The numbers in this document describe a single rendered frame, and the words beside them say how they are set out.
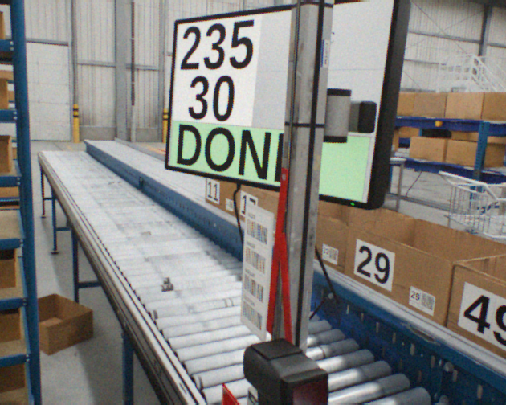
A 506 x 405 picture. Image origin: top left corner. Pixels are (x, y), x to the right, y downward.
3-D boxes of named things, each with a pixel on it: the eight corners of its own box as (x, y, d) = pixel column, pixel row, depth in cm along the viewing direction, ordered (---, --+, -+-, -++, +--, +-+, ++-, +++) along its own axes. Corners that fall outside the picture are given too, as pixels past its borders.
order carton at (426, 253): (342, 275, 148) (347, 222, 145) (410, 265, 162) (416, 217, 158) (442, 329, 114) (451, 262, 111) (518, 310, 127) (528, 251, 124)
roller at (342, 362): (192, 407, 109) (193, 386, 108) (366, 361, 133) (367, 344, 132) (200, 419, 104) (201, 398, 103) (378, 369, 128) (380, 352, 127)
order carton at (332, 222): (279, 242, 182) (282, 198, 179) (340, 235, 196) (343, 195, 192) (342, 276, 148) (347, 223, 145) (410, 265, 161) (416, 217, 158)
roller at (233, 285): (136, 299, 154) (136, 313, 155) (272, 279, 178) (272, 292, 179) (132, 294, 158) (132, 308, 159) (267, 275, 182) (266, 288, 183)
